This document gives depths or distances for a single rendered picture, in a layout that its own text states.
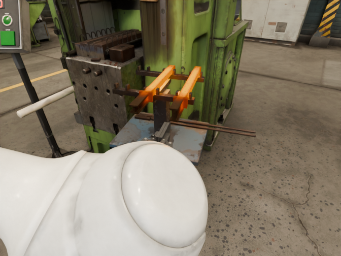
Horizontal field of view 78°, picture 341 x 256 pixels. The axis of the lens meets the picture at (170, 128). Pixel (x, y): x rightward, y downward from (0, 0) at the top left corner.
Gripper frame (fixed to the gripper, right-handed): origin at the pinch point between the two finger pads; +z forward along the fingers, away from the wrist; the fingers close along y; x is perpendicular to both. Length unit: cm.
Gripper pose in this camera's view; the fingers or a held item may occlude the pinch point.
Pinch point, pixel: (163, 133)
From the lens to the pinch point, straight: 53.7
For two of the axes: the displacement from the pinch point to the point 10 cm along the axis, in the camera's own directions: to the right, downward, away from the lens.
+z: 2.7, -5.5, 7.9
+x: 0.0, -8.2, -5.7
